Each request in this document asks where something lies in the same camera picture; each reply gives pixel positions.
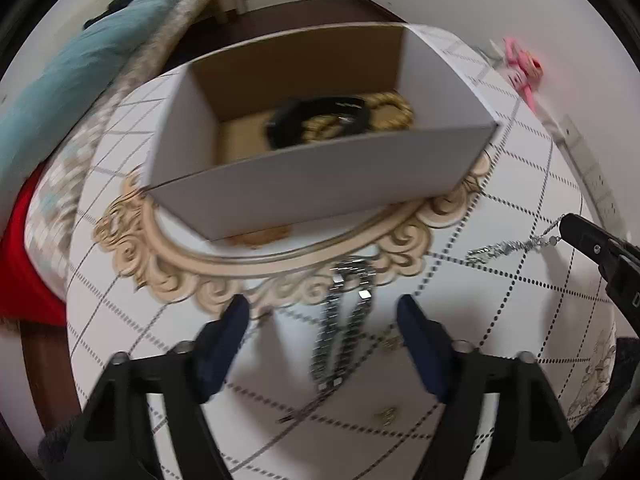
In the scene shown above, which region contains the black garment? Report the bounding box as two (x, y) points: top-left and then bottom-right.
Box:
(82, 0), (146, 28)

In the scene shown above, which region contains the gold beaded bracelet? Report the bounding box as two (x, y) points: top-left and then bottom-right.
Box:
(300, 91), (416, 143)

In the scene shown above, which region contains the dark grey clothing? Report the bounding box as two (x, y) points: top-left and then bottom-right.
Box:
(572, 335), (640, 480)

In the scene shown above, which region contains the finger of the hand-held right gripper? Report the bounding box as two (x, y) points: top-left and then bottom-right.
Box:
(558, 213), (640, 281)

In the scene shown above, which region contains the black bracelet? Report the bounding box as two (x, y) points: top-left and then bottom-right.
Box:
(264, 96), (373, 151)

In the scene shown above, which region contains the silver metal watch band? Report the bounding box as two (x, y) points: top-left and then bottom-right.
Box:
(310, 257), (378, 397)

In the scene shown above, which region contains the grey fuzzy cloth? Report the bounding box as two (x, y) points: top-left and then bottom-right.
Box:
(37, 410), (91, 473)

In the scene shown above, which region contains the patterned bed mattress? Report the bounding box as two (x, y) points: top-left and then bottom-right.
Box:
(25, 0), (221, 303)

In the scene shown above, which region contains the silver chain necklace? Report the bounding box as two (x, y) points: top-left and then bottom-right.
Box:
(466, 214), (568, 267)

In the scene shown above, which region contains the red cloth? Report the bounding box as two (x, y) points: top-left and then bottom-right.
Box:
(0, 165), (68, 333)

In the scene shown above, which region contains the pink plush toy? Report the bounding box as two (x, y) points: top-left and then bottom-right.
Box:
(502, 37), (543, 103)

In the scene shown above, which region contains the white cardboard box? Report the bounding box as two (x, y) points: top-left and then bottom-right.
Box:
(140, 22), (501, 242)

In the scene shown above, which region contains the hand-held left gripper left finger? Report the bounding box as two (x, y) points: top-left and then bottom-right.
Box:
(62, 294), (251, 480)

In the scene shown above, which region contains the teal pillow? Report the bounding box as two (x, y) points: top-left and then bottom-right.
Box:
(0, 0), (231, 176)

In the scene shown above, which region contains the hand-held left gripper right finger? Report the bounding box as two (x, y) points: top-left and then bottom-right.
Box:
(396, 294), (583, 480)

